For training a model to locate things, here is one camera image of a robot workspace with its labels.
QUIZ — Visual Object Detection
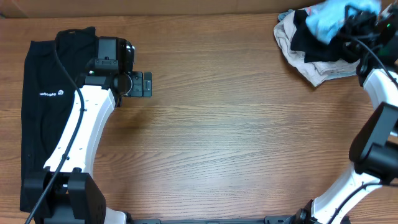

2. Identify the grey-blue garment under pile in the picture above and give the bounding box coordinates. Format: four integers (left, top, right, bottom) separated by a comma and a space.
277, 9, 294, 22

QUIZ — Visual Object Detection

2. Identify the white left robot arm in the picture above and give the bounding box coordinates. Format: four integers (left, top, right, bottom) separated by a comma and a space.
21, 30, 152, 223

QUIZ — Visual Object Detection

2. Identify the black folded garment with logo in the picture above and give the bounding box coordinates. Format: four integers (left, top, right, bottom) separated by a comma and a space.
19, 26, 100, 213

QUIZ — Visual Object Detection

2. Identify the light blue t-shirt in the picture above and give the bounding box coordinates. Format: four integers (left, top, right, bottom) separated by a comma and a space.
304, 0, 382, 45

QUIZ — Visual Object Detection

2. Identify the black crumpled garment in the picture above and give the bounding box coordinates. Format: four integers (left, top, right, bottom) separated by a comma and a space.
290, 10, 359, 63

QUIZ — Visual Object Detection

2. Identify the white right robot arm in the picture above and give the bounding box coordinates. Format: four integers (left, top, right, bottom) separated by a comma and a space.
285, 2, 397, 223

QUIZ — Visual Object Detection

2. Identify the beige folded garment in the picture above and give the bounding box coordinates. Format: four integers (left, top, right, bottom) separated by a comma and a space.
274, 11, 359, 87

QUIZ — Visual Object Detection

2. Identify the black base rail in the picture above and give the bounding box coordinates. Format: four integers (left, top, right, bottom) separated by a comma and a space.
129, 215, 295, 224

